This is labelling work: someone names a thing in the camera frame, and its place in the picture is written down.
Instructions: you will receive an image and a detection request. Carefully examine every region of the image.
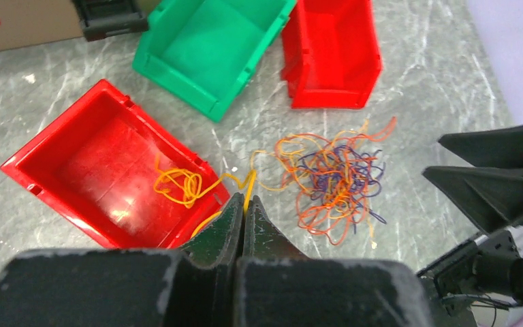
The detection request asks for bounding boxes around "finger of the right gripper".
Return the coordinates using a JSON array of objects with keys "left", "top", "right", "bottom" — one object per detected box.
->
[
  {"left": 423, "top": 166, "right": 523, "bottom": 234},
  {"left": 438, "top": 125, "right": 523, "bottom": 168}
]

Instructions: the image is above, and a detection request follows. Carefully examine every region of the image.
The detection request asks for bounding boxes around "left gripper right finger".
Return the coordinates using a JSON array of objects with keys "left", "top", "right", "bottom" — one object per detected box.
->
[{"left": 233, "top": 196, "right": 434, "bottom": 326}]

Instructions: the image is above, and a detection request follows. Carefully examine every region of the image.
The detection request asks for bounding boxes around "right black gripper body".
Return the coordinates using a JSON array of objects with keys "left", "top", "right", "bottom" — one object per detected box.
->
[{"left": 417, "top": 228, "right": 523, "bottom": 326}]

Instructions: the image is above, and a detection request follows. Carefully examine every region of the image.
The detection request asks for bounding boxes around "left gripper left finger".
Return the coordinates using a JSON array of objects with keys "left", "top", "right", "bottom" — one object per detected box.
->
[{"left": 0, "top": 193, "right": 244, "bottom": 326}]

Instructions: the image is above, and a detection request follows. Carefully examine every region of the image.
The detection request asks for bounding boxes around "yellow cable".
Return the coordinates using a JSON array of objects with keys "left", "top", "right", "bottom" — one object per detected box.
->
[{"left": 153, "top": 151, "right": 281, "bottom": 240}]

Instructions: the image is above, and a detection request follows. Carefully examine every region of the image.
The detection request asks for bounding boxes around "orange cable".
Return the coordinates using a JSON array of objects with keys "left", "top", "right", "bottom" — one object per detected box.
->
[{"left": 261, "top": 116, "right": 398, "bottom": 247}]

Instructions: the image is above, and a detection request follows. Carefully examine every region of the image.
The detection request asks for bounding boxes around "small red plastic bin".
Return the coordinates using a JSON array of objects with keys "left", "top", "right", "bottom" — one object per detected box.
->
[{"left": 1, "top": 80, "right": 229, "bottom": 248}]

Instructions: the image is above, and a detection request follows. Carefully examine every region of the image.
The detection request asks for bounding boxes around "large red plastic bin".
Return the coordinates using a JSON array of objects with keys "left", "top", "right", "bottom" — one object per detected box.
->
[{"left": 281, "top": 0, "right": 383, "bottom": 109}]

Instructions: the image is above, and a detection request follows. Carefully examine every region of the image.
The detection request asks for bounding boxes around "green plastic bin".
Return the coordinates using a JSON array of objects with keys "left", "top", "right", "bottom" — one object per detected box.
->
[{"left": 132, "top": 0, "right": 296, "bottom": 123}]

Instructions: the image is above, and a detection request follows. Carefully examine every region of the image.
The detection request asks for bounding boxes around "tan plastic toolbox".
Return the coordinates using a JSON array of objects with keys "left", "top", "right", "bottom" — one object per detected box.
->
[{"left": 0, "top": 1, "right": 158, "bottom": 51}]

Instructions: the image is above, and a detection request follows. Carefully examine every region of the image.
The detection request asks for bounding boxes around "purple cable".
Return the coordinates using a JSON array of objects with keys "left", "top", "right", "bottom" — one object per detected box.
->
[{"left": 297, "top": 144, "right": 387, "bottom": 234}]

